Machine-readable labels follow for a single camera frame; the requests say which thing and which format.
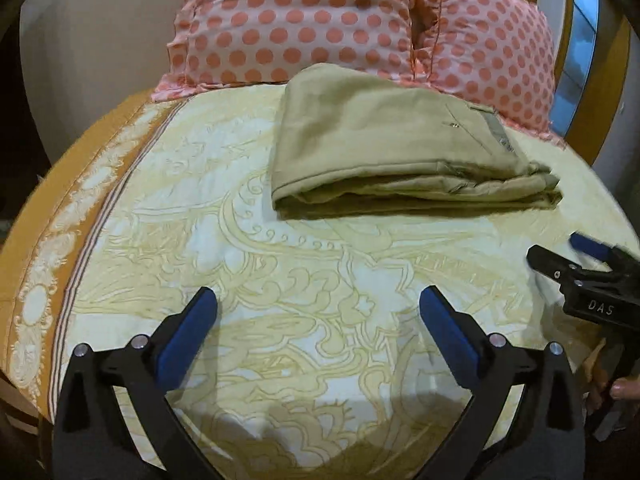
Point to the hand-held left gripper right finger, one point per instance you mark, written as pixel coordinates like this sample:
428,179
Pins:
445,327

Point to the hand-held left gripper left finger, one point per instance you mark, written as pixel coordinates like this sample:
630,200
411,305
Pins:
186,330

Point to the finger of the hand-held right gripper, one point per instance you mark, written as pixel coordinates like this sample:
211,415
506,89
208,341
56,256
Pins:
552,266
592,246

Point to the khaki pants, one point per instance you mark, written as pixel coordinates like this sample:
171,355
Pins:
400,145

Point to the person's right hand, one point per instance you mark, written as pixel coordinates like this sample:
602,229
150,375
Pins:
607,382

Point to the yellow patterned bed sheet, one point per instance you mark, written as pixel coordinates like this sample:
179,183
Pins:
280,300

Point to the wooden headboard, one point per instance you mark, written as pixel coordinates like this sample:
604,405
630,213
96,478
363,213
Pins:
585,60

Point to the pink polka dot pillow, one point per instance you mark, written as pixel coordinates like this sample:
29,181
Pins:
492,40
295,20

